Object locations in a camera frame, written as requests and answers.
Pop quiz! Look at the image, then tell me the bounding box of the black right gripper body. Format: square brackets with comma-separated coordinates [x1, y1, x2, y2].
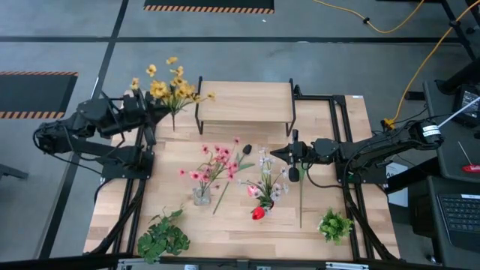
[289, 129, 335, 184]

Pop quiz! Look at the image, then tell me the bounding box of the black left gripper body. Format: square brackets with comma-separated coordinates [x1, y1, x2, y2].
[120, 88, 158, 147]

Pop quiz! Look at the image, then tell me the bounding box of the white blossom spray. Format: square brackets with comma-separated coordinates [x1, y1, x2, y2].
[236, 147, 290, 211]

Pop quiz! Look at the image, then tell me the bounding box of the yellow artificial flower bunch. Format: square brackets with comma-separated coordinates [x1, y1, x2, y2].
[130, 55, 218, 133]

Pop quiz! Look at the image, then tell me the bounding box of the pink blossom spray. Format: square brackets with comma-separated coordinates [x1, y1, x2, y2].
[178, 136, 242, 206]

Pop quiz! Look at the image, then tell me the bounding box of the red artificial tulip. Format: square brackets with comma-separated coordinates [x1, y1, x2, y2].
[250, 205, 267, 221]

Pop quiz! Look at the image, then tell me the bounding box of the clear cut-glass vase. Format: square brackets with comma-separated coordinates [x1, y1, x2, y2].
[192, 186, 212, 206]

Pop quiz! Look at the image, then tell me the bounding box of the wooden shelf with black legs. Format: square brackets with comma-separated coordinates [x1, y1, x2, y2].
[193, 76, 298, 138]

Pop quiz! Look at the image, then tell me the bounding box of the small green plant white pot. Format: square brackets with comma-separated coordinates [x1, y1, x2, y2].
[316, 208, 355, 246]

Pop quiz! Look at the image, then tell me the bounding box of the white paper sheet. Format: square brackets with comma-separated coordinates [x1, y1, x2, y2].
[385, 161, 410, 209]

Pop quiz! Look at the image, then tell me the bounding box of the black hazard-striped floor mat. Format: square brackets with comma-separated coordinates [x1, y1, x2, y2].
[0, 70, 80, 120]
[142, 0, 275, 15]

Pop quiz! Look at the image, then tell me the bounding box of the dark green monstera plant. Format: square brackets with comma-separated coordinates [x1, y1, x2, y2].
[136, 207, 191, 265]

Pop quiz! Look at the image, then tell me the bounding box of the black desk with laptop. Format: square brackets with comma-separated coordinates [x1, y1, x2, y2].
[406, 175, 480, 269]

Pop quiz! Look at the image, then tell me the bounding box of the black desk with tablet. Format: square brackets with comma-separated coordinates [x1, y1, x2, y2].
[422, 80, 480, 184]

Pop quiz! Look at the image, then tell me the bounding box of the grey metal stand foot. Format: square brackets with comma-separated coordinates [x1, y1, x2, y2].
[0, 163, 30, 182]

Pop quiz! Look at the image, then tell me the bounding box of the black laptop keyboard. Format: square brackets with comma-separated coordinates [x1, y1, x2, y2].
[436, 192, 480, 253]

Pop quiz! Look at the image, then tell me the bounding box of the black equipment stand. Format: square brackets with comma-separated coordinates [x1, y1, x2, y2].
[434, 0, 480, 97]

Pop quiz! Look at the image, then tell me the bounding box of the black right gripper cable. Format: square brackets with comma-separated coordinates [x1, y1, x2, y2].
[304, 163, 341, 188]

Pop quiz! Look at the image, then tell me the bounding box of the black aluminium table frame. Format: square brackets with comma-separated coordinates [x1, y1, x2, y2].
[112, 82, 380, 263]

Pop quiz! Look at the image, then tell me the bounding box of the yellow extension cable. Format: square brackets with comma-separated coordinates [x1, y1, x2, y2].
[312, 0, 480, 131]

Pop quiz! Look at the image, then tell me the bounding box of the black cable bundle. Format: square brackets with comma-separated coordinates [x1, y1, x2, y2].
[88, 178, 148, 257]
[341, 185, 399, 263]

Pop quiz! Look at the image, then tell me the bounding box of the white cable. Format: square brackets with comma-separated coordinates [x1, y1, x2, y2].
[436, 96, 480, 128]

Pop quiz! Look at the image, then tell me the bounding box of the black overhead rig frame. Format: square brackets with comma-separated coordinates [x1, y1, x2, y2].
[0, 251, 480, 270]

